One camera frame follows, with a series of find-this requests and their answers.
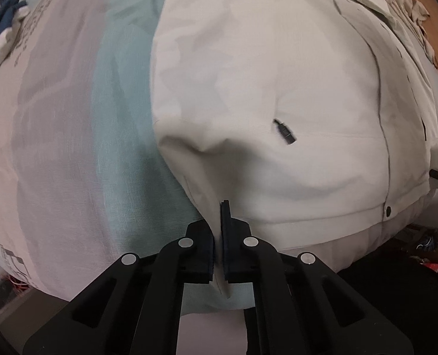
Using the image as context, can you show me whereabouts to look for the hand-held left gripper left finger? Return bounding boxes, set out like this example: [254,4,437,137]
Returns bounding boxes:
[23,220,216,355]

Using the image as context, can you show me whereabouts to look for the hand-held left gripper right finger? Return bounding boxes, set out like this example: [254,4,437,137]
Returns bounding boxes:
[219,200,414,355]

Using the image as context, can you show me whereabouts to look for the white and black jacket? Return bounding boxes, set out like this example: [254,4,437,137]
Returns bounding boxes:
[150,0,438,300]

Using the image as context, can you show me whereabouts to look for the beige crumpled clothes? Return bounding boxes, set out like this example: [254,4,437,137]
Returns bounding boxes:
[384,0,438,68]

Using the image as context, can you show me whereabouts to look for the dark patterned shoe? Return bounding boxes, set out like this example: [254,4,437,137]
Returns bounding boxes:
[408,222,438,267]

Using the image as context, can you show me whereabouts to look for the pastel striped cloth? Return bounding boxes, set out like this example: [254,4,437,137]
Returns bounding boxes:
[0,0,257,315]

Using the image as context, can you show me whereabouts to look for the white crumpled cloth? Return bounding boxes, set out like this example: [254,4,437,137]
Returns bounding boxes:
[0,7,31,69]

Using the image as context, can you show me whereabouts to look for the dark blue garment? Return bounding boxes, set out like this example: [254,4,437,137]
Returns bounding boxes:
[0,0,30,41]

